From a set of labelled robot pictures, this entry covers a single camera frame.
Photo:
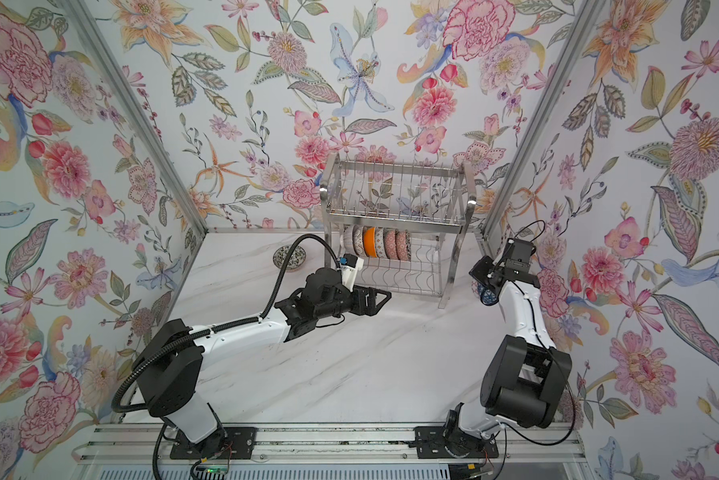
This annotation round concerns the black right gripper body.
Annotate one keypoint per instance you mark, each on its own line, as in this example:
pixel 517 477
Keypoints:
pixel 497 272

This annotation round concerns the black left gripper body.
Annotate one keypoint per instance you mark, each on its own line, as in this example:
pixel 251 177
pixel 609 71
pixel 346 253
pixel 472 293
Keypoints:
pixel 339 305

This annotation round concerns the plain white bowl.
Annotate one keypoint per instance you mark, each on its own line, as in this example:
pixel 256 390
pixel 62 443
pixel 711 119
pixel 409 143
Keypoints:
pixel 369 242

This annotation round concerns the dark floral bowl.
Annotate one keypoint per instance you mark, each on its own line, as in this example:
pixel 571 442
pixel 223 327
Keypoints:
pixel 390 240

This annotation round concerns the green leaf pattern bowl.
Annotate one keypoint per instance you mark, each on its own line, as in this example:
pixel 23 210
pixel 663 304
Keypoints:
pixel 403 245

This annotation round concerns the two-tier steel dish rack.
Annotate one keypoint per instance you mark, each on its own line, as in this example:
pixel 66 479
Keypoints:
pixel 435 204

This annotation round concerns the blue pattern bowl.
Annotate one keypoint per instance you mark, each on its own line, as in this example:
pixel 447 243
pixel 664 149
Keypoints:
pixel 487 293

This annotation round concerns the brown mandala pattern bowl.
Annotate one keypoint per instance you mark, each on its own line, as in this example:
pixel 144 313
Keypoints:
pixel 357 240

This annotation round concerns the pale green pattern bowl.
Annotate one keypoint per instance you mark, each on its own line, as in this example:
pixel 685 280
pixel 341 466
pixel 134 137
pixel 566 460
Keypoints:
pixel 380 243

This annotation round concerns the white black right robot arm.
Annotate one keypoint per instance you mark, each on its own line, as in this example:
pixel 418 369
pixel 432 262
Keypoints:
pixel 528 376

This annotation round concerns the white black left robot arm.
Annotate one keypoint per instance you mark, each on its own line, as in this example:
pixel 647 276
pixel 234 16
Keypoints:
pixel 163 381

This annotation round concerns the dark speckled bowl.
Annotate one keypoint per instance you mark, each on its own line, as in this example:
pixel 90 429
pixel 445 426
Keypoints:
pixel 293 261

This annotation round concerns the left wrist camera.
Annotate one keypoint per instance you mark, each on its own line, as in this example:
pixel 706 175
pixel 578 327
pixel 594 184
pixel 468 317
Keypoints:
pixel 349 266

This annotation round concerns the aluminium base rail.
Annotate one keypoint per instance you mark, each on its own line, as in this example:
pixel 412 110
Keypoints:
pixel 376 443

